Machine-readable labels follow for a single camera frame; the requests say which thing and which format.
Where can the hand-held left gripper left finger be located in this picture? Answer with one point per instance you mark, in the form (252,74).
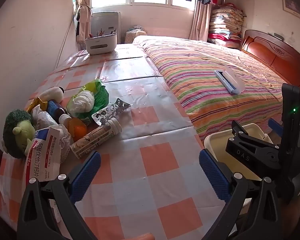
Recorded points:
(86,172)

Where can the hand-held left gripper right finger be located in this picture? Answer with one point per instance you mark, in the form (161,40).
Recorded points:
(212,172)

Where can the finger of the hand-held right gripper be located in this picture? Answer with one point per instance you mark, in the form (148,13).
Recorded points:
(275,127)
(255,155)

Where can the white plastic bin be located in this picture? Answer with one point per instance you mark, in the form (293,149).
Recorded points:
(220,145)

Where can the white red medicine box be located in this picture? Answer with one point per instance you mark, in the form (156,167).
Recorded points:
(43,155)

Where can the silver blister pack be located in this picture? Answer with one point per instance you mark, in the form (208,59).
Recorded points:
(107,112)

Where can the brown bottle blue label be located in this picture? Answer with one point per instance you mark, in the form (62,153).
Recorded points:
(56,110)

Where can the green plastic bag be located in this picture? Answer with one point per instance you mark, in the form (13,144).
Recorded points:
(101,95)

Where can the green plush toy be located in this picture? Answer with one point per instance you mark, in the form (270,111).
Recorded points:
(17,130)

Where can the person's right hand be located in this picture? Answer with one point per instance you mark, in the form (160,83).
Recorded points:
(295,217)

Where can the person's left hand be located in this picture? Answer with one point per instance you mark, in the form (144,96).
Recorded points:
(146,237)

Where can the white tube bottle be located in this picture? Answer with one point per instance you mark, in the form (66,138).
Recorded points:
(95,137)

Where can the orange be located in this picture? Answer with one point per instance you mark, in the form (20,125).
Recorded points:
(77,130)

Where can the blue white case on bed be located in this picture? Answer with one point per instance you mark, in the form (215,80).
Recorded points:
(230,81)

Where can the clear plastic bag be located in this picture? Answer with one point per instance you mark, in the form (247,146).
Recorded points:
(43,118)

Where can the wooden headboard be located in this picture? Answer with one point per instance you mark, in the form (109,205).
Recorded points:
(272,55)

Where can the yellow wrapper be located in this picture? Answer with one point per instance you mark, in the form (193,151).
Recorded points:
(36,103)

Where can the white plush toy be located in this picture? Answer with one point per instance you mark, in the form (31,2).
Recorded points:
(52,93)

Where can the bed with striped sheet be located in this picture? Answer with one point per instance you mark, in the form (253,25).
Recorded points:
(202,80)

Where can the small grey box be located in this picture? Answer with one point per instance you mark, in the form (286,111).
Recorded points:
(278,36)

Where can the stack of folded quilts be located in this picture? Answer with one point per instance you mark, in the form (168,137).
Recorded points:
(225,25)

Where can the white desk organizer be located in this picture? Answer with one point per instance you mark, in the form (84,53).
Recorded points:
(101,46)

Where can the bunch of pens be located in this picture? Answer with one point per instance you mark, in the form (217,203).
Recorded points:
(102,33)

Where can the dotted cloth covered stool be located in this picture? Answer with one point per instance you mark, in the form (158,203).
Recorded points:
(135,33)

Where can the pale hanging cloth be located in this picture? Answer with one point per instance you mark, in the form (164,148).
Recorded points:
(83,22)

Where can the white standing air conditioner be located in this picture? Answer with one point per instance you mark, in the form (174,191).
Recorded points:
(107,20)

